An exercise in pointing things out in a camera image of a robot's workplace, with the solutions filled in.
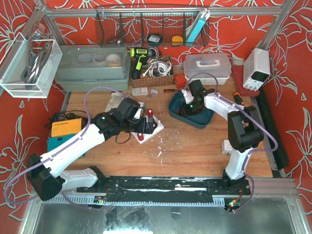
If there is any small white cardboard box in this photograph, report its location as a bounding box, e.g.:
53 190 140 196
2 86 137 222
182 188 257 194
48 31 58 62
132 87 148 96

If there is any teal electronic box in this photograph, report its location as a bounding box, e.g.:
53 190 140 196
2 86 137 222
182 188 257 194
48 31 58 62
47 134 75 152

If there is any yellow tape measure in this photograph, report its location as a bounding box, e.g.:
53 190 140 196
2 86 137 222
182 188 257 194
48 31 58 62
172 35 184 46

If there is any white peg base plate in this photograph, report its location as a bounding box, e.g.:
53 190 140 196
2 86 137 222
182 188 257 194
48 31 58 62
132 115 164 144

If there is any red pad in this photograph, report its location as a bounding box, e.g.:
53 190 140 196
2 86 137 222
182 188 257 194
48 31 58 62
232 65 260 97

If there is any red handled ratchet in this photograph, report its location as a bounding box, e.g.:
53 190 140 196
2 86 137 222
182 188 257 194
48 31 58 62
163 89 181 93

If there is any white power supply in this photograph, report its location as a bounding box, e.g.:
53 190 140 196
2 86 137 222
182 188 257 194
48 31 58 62
243 48 270 91

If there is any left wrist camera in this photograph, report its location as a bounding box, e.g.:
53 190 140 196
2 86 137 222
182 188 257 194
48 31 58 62
135 102 146 119

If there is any black wire basket shelf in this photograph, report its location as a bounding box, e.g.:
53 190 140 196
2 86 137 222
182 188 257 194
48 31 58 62
95 3 210 47

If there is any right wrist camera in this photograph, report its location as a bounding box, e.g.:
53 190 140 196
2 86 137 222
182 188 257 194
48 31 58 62
181 89 194 104

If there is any grey plastic storage box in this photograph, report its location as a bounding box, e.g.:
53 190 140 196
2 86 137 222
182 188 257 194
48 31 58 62
55 45 131 92

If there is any orange handled screwdriver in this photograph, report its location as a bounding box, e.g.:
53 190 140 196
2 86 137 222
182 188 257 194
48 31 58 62
233 92 245 106

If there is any green cordless drill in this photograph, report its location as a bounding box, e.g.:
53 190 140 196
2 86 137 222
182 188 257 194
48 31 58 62
130 47 156 79

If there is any brown basket with cables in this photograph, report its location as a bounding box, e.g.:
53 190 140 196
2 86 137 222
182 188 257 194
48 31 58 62
129 56 175 88

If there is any blue white device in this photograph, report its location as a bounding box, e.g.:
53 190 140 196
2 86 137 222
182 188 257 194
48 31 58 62
185 8 211 46

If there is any metal L bracket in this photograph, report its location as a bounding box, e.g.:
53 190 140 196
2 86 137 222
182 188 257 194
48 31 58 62
148 88 158 99

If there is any red small box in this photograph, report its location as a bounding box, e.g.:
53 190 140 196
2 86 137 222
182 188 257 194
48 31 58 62
174 74 187 89

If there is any clear acrylic bin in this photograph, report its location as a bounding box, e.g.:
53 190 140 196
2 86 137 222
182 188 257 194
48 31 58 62
0 33 62 98

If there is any yellow electronic box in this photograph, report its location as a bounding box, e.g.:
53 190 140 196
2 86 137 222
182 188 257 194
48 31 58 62
51 118 82 137

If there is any white plastic toolbox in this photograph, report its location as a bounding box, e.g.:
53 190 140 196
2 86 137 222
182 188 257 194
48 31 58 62
183 53 232 85

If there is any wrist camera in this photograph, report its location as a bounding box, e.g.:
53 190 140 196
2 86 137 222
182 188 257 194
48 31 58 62
135 102 146 119
181 89 194 104

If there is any white power adapter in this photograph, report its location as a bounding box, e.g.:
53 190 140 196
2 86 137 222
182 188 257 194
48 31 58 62
221 139 232 155

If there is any black mounting base rail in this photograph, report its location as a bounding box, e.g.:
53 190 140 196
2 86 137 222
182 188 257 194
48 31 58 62
77 176 251 204

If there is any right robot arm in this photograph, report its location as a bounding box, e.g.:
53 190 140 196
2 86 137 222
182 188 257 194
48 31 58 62
178 80 264 192

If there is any white work glove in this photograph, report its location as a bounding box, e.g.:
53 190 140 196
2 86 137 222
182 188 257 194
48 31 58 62
105 93 123 112

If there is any teal plastic tray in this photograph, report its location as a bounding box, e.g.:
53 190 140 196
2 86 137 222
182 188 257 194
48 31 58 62
168 92 214 129

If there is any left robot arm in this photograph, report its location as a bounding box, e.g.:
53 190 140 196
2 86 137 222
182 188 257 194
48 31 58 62
26 97 159 201

